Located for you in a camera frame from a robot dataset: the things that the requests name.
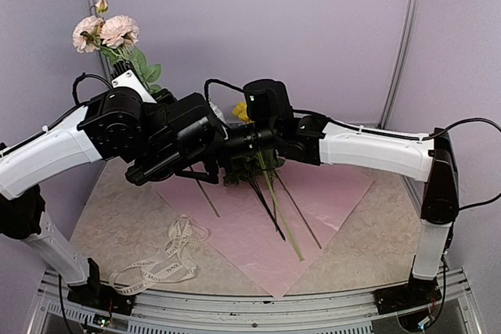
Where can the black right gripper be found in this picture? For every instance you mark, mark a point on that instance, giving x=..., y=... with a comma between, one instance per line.
x=227, y=152

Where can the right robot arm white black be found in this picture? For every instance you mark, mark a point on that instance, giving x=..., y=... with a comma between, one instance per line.
x=312, y=138

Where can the cream printed ribbon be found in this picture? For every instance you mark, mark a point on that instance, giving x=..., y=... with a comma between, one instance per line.
x=172, y=263

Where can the blue hydrangea fake flower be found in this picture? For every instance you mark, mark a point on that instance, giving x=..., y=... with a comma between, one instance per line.
x=247, y=169

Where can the right aluminium frame post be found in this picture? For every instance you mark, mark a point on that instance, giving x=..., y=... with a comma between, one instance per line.
x=399, y=66

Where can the pink wrapping paper sheet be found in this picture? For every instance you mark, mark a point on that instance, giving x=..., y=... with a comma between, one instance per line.
x=275, y=240

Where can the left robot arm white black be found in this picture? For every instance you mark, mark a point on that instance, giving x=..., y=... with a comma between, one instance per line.
x=105, y=127

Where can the front aluminium rail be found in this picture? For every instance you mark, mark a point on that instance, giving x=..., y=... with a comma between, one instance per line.
x=347, y=299

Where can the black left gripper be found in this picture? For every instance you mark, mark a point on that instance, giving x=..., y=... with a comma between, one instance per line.
x=169, y=102

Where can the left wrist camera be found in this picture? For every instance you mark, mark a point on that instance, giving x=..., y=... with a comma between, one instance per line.
x=124, y=75

